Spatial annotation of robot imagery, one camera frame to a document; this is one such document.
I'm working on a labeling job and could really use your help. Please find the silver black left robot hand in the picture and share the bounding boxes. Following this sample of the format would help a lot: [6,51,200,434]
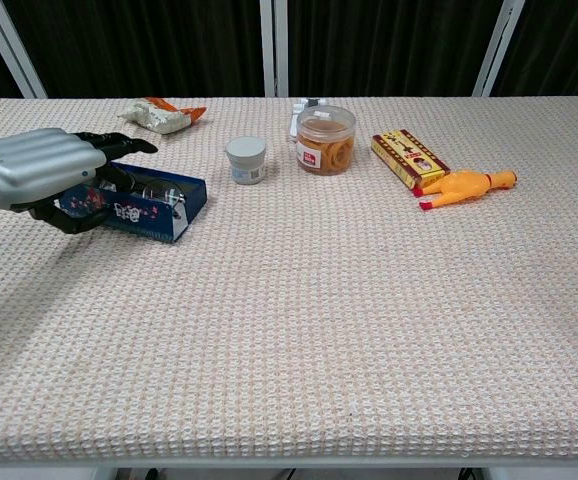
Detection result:
[0,127,159,236]

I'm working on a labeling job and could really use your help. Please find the blue glasses case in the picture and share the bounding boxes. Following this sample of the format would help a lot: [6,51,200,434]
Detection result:
[57,160,209,245]

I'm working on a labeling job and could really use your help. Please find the metal frame eyeglasses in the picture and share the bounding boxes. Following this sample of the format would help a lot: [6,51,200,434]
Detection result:
[99,171,189,221]

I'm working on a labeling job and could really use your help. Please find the yellow red cardboard box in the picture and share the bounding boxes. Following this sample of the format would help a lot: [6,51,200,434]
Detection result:
[370,128,451,190]

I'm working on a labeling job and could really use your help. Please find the white orange snack packet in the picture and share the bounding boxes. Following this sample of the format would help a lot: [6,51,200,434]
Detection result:
[117,96,208,136]

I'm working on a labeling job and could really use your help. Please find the dark curtain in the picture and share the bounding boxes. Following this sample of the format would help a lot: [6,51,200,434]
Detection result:
[0,0,578,101]

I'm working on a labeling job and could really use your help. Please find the small white jar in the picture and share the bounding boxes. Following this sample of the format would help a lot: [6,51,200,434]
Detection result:
[224,136,267,187]

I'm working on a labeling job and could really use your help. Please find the small white bottle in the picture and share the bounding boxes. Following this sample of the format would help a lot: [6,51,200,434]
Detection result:
[287,97,328,144]

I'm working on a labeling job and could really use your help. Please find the clear jar of rubber bands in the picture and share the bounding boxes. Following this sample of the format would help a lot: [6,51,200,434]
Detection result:
[295,104,358,177]

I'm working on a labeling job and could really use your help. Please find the beige waffle tablecloth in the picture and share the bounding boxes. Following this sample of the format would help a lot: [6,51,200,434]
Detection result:
[0,95,578,464]

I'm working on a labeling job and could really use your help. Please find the yellow rubber chicken toy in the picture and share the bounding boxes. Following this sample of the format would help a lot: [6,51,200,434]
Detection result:
[412,169,519,212]

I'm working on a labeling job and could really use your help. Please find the white slanted frame post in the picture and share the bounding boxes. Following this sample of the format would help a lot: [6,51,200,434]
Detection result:
[0,0,49,100]
[472,0,527,98]

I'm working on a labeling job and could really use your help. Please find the white upright frame post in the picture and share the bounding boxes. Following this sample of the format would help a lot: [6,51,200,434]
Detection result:
[259,0,290,99]

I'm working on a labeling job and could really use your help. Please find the white table frame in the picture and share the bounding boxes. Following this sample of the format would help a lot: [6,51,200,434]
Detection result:
[0,455,578,480]

